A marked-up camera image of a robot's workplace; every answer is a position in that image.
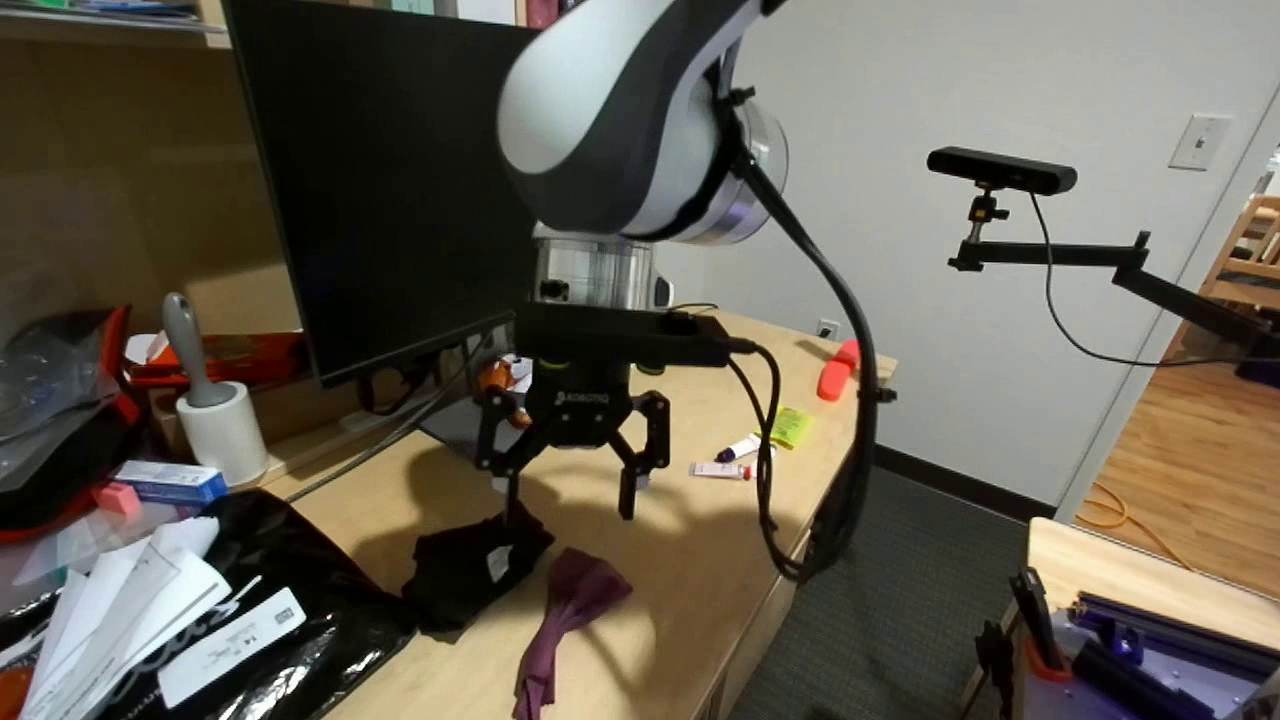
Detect pink eraser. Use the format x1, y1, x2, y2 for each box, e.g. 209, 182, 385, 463
90, 480, 142, 521

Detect dark grey mouse pad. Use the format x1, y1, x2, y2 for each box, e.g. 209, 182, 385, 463
415, 392, 515, 472

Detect black cloth with white label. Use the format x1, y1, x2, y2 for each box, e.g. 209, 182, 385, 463
401, 501, 558, 641

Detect black tool orange grip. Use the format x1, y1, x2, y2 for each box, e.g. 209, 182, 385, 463
1009, 566, 1073, 684

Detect black stereo camera bar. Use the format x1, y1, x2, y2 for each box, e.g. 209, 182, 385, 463
923, 145, 1080, 198

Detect yellow-green plastic packet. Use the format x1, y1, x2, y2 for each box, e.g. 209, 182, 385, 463
773, 405, 814, 451

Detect white lint roller grey handle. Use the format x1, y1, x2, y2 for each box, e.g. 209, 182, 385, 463
157, 290, 272, 492

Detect red box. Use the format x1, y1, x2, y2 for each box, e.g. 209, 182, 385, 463
101, 303, 313, 397

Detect light wooden side table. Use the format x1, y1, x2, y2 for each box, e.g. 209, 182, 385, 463
1002, 516, 1280, 720

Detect light wooden shelf unit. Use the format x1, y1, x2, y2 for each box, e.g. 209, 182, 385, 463
0, 0, 563, 443

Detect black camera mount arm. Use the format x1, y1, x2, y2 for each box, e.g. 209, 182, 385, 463
949, 192, 1280, 392

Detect white printed label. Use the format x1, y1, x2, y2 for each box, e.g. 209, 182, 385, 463
157, 585, 313, 712

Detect large black computer monitor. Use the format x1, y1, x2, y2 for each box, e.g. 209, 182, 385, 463
218, 0, 544, 392

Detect orange floor cable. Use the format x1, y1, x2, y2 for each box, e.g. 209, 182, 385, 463
1083, 475, 1203, 573

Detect black robot wrist cable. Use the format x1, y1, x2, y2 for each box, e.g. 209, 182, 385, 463
716, 74, 886, 585

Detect black plastic bag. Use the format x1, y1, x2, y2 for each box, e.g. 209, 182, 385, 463
0, 486, 425, 720

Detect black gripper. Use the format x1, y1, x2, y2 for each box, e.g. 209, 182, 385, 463
477, 350, 675, 529

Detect black monitor cable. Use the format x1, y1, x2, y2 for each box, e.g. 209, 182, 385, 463
282, 383, 463, 505

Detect white paper envelopes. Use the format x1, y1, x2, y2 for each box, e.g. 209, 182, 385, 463
16, 516, 235, 720

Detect white tube orange cap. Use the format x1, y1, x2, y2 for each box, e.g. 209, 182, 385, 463
688, 457, 756, 484

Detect blue white small box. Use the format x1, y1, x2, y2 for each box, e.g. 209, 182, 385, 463
111, 457, 233, 510

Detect small red object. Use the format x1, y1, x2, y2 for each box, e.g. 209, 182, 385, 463
810, 336, 864, 405

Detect grey crumpled plastic bag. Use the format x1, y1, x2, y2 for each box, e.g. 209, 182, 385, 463
0, 312, 127, 496

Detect maroon cloth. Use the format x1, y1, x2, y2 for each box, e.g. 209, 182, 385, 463
511, 545, 634, 720

